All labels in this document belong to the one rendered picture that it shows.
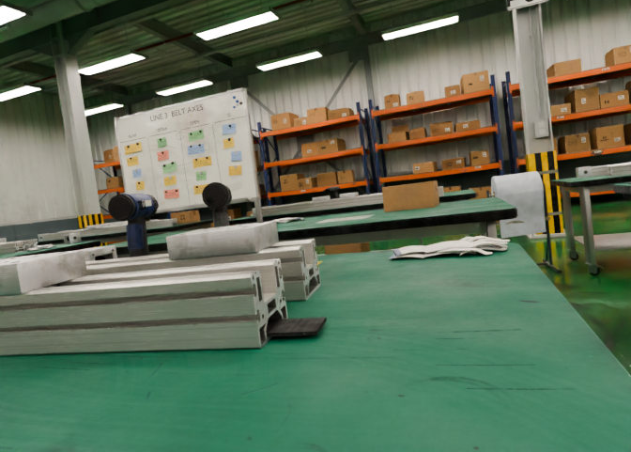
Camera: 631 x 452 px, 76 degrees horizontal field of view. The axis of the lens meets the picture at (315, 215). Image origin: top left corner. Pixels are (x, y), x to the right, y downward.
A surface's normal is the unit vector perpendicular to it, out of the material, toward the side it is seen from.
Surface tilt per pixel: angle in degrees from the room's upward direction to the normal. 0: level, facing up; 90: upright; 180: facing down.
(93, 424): 0
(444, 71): 90
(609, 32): 90
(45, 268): 90
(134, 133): 90
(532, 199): 99
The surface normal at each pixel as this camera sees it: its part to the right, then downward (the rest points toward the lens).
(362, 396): -0.13, -0.99
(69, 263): 0.96, -0.11
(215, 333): -0.25, 0.08
